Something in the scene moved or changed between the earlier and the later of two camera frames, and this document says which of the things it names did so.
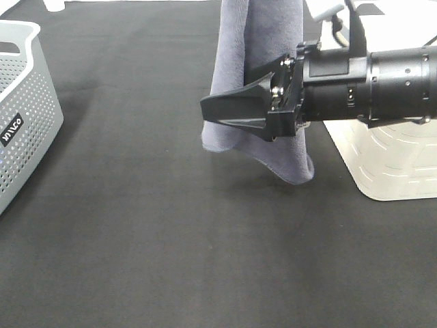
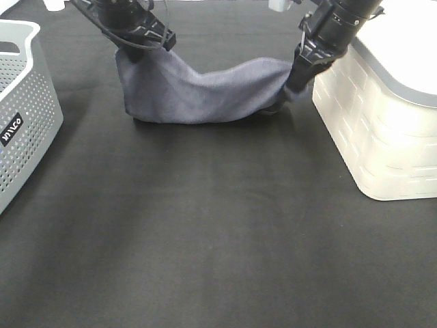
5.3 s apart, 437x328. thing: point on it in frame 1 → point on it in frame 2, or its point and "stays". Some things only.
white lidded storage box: x=395 y=161 stays
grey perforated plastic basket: x=31 y=115 stays
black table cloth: x=128 y=221 stays
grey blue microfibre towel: x=252 y=34 → x=156 y=90
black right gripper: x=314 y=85 → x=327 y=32
